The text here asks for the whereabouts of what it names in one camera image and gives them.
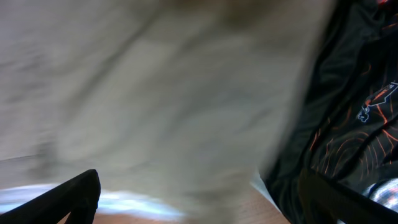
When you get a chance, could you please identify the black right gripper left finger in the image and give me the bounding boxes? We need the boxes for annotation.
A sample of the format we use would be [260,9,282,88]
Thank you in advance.
[1,169,101,224]

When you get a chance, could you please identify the black orange patterned jersey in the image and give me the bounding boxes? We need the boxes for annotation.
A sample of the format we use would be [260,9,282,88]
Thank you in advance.
[263,0,397,223]

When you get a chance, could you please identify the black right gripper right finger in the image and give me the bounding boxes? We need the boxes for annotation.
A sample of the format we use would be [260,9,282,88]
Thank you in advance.
[298,169,397,224]

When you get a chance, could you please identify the khaki shorts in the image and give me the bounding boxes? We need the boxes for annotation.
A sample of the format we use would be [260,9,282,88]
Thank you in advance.
[1,0,335,223]

